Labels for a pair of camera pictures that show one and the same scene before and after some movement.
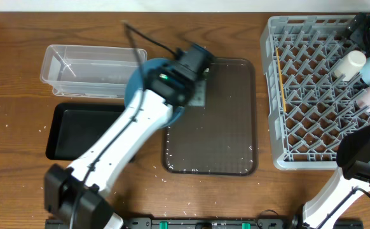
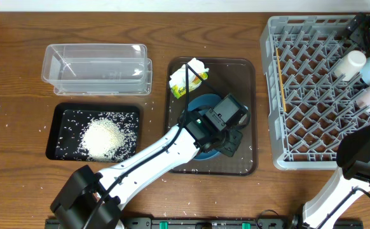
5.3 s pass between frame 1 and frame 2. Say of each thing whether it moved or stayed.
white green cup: stayed
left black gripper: moved
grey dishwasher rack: stayed
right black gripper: stayed
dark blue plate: moved
